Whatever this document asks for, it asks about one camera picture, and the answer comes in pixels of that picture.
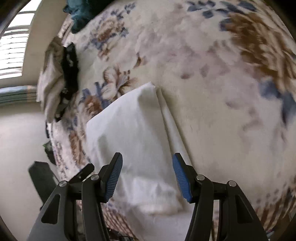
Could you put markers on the floral bedspread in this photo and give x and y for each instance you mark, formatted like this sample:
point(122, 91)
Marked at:
point(208, 92)

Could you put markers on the beige folded garment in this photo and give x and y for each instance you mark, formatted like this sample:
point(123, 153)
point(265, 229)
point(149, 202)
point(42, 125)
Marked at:
point(49, 88)

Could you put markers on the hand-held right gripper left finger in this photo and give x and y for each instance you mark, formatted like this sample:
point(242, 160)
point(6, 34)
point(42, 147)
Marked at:
point(113, 178)

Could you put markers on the dark clothes pile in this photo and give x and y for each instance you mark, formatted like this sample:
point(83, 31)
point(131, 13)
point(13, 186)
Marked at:
point(48, 149)

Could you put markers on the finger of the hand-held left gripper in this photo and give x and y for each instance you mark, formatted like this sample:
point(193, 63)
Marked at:
point(84, 171)

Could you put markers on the barred window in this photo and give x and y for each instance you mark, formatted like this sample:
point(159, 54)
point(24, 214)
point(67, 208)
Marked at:
point(13, 46)

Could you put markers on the teal striped curtain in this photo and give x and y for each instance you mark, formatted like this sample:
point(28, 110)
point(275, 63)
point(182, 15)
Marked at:
point(16, 96)

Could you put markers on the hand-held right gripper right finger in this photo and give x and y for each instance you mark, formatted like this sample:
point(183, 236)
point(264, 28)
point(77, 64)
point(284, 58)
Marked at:
point(181, 178)

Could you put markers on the white t-shirt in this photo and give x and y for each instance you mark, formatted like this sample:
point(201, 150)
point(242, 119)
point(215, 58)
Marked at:
point(129, 129)

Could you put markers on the teal duvet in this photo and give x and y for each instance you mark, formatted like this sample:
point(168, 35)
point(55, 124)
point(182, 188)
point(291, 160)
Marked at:
point(78, 14)

